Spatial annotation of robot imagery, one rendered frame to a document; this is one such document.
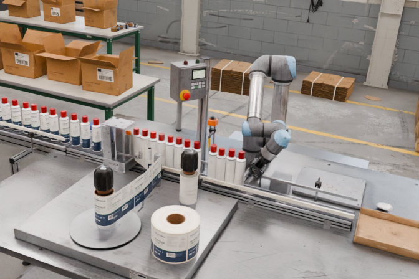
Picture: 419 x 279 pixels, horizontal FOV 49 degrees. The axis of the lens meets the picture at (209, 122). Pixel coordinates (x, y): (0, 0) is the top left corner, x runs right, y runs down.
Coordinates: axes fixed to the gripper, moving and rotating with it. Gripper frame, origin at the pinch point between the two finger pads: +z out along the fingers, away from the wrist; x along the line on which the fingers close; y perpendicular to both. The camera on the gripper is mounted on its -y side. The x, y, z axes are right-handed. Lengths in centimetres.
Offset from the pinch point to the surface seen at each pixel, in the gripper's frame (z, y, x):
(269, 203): -0.8, 5.2, 16.3
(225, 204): 6.8, 18.7, -0.6
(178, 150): 11.1, 2.7, -37.1
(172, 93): -11, -2, -58
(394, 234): -28, -2, 70
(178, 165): 19.3, 2.7, -32.5
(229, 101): 144, -341, -66
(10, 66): 135, -105, -221
